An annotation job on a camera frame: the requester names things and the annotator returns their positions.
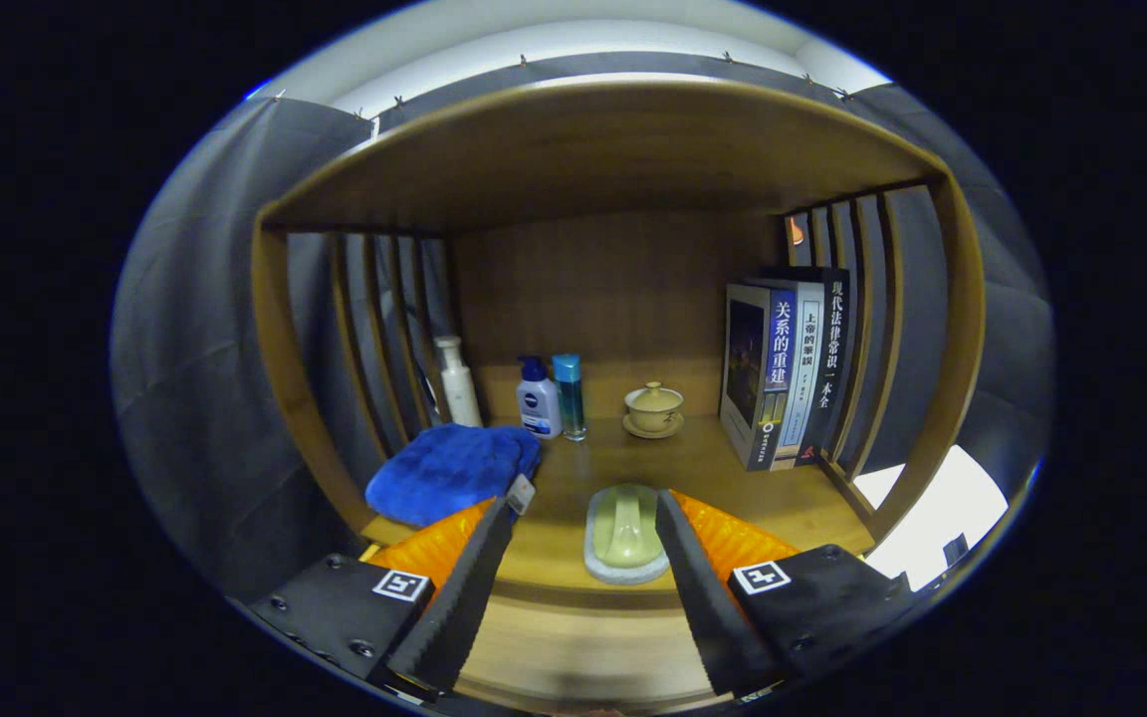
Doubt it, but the green handled sponge brush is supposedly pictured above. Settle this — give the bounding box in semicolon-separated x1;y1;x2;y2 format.
583;483;672;586

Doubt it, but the black spine book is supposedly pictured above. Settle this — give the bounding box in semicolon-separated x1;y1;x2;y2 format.
763;266;851;464

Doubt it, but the wooden cabinet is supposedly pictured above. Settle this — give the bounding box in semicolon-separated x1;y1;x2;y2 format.
250;80;988;610

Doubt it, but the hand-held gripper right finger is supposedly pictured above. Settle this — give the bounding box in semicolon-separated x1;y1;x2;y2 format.
655;488;918;698

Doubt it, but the white pump bottle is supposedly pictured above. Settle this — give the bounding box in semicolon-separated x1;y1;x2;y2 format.
434;336;484;429

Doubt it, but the wooden countertop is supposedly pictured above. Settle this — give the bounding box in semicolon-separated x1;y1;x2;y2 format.
362;413;878;610

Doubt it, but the blue towel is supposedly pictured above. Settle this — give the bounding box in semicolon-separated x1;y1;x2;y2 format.
365;423;543;529

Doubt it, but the teal clear bottle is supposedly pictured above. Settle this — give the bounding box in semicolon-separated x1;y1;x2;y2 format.
551;354;587;442

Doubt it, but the white bottle blue cap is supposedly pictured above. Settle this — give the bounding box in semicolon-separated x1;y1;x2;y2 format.
517;356;565;440

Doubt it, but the wooden drawer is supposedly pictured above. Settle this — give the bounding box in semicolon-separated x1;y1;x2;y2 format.
454;593;734;713

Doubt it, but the light blue spine book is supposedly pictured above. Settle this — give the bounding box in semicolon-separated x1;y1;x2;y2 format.
773;282;825;469

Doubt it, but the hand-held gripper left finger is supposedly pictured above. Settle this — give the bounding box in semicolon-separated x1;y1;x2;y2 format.
250;496;517;698

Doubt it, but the beige lidded teacup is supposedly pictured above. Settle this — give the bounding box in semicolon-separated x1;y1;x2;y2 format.
622;381;686;440

